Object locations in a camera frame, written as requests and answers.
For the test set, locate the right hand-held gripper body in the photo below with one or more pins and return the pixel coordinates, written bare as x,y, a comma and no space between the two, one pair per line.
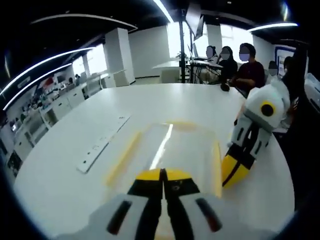
267,100

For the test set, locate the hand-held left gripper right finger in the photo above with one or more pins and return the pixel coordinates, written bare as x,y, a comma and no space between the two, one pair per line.
190,215

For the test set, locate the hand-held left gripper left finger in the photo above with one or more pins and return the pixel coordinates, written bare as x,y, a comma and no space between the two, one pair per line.
140,207

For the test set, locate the blue framed board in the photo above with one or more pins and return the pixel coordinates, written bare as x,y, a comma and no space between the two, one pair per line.
283,58

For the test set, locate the small black object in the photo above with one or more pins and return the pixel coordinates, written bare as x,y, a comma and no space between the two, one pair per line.
224,87

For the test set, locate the white device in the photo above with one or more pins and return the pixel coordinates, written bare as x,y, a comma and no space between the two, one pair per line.
312,92

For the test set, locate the long ceiling light strip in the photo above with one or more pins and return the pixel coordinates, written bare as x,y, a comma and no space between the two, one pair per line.
163,10
272,26
45,63
35,82

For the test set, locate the white desk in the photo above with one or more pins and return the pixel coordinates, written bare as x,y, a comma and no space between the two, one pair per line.
170,65

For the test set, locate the green potted plant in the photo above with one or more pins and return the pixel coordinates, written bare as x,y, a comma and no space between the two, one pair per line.
179,55

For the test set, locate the monitor on black stand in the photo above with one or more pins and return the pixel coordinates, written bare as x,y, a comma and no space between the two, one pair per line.
193,17

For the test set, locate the row of white desks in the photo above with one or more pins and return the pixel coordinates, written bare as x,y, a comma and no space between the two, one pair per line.
70,96

